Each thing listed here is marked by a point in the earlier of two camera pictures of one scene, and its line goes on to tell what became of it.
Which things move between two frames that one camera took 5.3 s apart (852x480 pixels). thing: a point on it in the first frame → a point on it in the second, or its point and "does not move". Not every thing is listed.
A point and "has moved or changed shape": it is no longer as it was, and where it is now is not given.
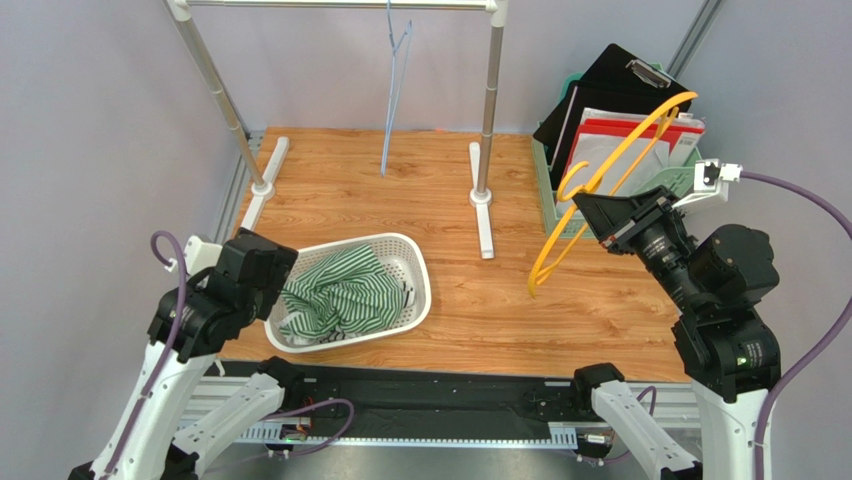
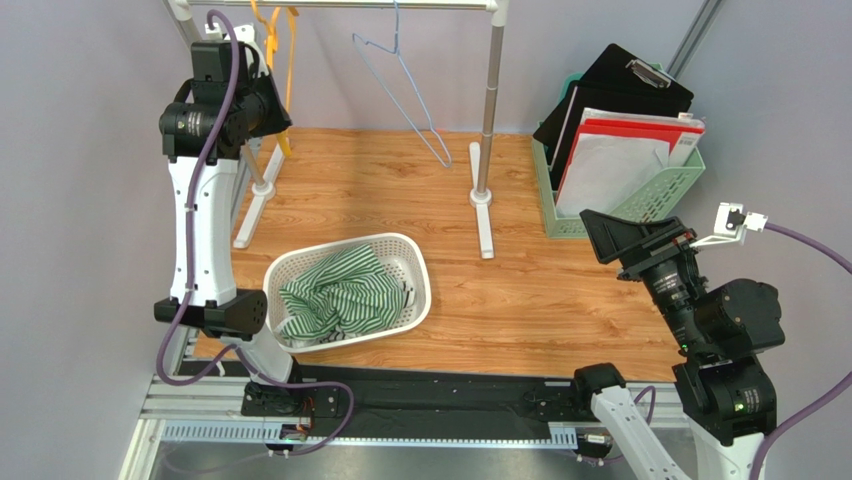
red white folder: x=612 y=151 does not move
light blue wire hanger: x=400 y=54 has moved or changed shape
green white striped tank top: x=345 y=291 does not move
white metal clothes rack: x=264 y=189 does not move
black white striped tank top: x=409 y=294 does not move
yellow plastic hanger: x=649 y=154 → x=271 y=40
